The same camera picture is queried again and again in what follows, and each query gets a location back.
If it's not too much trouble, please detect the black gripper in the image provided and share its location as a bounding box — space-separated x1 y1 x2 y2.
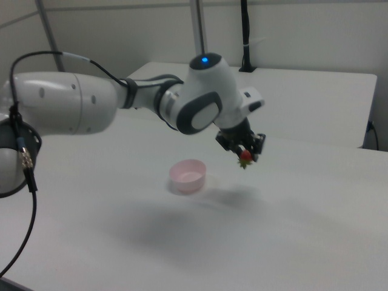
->
215 117 267 164

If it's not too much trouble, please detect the red strawberry with green leaves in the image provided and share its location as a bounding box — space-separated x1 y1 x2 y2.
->
236 149 254 170

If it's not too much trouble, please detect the pink plastic bowl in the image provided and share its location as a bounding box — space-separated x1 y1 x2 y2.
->
169 158 207 196

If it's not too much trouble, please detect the black clamp with pole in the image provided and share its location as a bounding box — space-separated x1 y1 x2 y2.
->
238 0 257 73

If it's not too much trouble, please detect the black cable with blue plug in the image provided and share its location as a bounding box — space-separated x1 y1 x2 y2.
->
364 120 380 150

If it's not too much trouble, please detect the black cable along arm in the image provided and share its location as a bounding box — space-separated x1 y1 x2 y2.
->
0 50 186 275

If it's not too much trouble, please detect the grey slanted partition post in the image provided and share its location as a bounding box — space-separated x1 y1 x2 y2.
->
34 0 67 73

